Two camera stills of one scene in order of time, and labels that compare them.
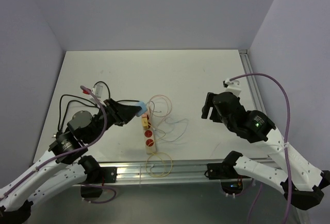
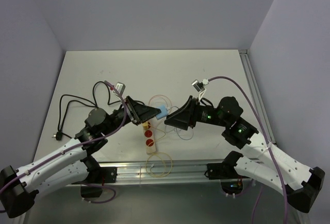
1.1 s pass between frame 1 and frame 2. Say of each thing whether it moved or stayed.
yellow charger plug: stayed
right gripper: moved
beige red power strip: stayed
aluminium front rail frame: stayed
